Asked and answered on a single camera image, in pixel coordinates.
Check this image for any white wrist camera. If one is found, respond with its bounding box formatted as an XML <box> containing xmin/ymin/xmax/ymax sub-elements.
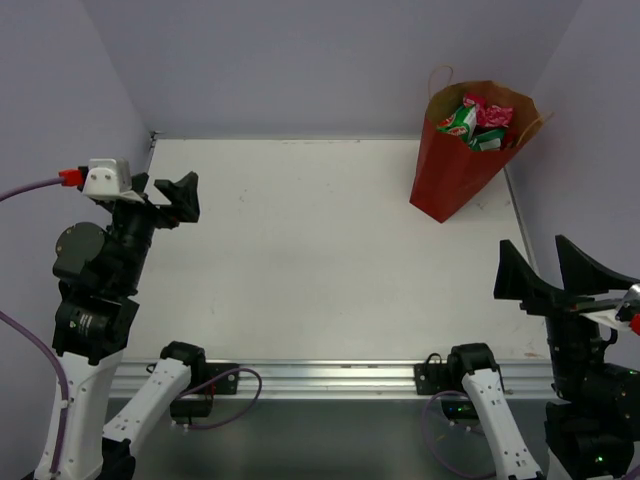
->
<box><xmin>582</xmin><ymin>283</ymin><xmax>639</xmax><ymax>335</ymax></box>
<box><xmin>82</xmin><ymin>158</ymin><xmax>144</xmax><ymax>203</ymax></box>

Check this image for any red snack bag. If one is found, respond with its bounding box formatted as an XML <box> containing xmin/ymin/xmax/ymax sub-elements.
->
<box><xmin>463</xmin><ymin>93</ymin><xmax>514</xmax><ymax>129</ymax></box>

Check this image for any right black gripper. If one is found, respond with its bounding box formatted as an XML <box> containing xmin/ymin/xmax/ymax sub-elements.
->
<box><xmin>498</xmin><ymin>232</ymin><xmax>640</xmax><ymax>404</ymax></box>

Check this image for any green Chuba chips bag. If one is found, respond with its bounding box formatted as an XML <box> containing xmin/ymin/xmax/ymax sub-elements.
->
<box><xmin>436</xmin><ymin>104</ymin><xmax>478</xmax><ymax>144</ymax></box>

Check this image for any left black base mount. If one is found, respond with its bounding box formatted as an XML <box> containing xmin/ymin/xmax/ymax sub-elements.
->
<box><xmin>169</xmin><ymin>362</ymin><xmax>240</xmax><ymax>423</ymax></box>

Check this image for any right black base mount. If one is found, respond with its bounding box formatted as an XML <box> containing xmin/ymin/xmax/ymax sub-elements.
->
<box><xmin>413</xmin><ymin>353</ymin><xmax>479</xmax><ymax>423</ymax></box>

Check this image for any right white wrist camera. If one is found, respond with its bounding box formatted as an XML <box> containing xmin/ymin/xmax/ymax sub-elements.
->
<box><xmin>582</xmin><ymin>283</ymin><xmax>639</xmax><ymax>335</ymax></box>

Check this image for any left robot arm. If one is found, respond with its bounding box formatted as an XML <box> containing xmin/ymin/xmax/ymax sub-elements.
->
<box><xmin>31</xmin><ymin>172</ymin><xmax>208</xmax><ymax>479</ymax></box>

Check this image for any aluminium rail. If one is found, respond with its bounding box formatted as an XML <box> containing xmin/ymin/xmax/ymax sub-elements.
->
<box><xmin>107</xmin><ymin>357</ymin><xmax>556</xmax><ymax>401</ymax></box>

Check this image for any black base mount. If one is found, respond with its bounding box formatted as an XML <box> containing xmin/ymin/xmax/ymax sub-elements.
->
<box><xmin>413</xmin><ymin>353</ymin><xmax>479</xmax><ymax>423</ymax></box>
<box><xmin>169</xmin><ymin>362</ymin><xmax>240</xmax><ymax>423</ymax></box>

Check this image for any green chips bag back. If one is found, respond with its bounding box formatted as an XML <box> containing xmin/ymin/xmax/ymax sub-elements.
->
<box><xmin>468</xmin><ymin>128</ymin><xmax>507</xmax><ymax>151</ymax></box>

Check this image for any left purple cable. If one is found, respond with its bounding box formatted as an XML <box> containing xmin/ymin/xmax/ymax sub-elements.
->
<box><xmin>0</xmin><ymin>169</ymin><xmax>84</xmax><ymax>476</ymax></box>

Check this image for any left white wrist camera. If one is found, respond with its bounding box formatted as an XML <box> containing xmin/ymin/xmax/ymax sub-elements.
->
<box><xmin>82</xmin><ymin>158</ymin><xmax>144</xmax><ymax>203</ymax></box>

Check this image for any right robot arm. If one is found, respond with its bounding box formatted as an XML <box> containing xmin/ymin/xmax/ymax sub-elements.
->
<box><xmin>445</xmin><ymin>235</ymin><xmax>639</xmax><ymax>479</ymax></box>

